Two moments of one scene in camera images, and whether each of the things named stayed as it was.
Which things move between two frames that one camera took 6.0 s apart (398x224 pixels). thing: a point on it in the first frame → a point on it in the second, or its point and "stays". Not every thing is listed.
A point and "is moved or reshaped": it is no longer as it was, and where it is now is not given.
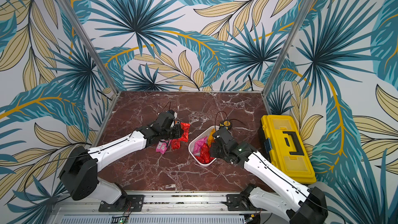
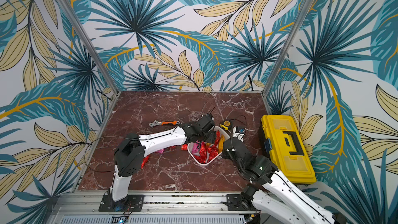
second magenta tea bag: x=198 y=144 stays
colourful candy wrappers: x=205 y=156 stays
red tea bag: x=175 y=144 is moved or reshaped
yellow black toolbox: x=284 y=145 stays
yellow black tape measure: x=226 y=123 stays
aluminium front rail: x=167 y=209 stays
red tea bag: x=185 y=127 is moved or reshaped
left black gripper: x=179 y=131 → x=212 y=136
